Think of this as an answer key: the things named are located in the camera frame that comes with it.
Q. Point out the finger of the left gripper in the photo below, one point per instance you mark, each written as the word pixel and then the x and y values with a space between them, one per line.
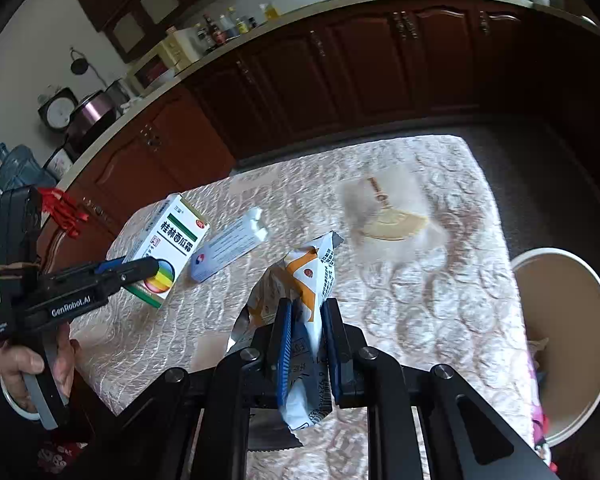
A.
pixel 137 270
pixel 109 265

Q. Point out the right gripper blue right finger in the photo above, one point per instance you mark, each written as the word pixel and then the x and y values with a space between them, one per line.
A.
pixel 340 361

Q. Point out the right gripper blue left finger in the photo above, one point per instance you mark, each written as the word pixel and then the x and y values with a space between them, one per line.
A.
pixel 279 349

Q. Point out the orange white snack bag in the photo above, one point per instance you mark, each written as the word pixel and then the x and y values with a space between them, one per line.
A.
pixel 306 276

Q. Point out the green white medicine box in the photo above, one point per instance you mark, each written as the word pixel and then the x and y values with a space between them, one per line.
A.
pixel 171 235

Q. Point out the round kitchen scale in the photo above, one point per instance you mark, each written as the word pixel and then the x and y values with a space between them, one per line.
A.
pixel 55 108

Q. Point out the round beige trash bin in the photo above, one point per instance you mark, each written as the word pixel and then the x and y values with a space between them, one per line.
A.
pixel 560 296

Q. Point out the dark wood kitchen cabinets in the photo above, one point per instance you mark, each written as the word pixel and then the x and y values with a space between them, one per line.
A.
pixel 337 70

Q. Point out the person's left hand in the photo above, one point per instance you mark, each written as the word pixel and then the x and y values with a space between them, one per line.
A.
pixel 15 361

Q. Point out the blue white slim box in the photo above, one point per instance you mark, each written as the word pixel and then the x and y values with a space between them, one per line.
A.
pixel 239 238

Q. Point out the red knot ornament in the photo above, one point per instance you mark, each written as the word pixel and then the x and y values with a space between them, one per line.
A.
pixel 65 211

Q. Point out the beige embossed tablecloth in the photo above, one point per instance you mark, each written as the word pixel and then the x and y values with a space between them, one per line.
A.
pixel 410 236

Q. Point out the blue water jug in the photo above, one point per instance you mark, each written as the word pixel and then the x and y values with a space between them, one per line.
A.
pixel 18 168

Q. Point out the pink rice cooker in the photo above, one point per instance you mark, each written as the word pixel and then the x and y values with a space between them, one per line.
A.
pixel 93 116

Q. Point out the white microwave oven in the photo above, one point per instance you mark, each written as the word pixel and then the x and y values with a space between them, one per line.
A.
pixel 165 59

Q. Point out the yellow oil bottle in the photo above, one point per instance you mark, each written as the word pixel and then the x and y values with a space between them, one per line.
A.
pixel 269 10

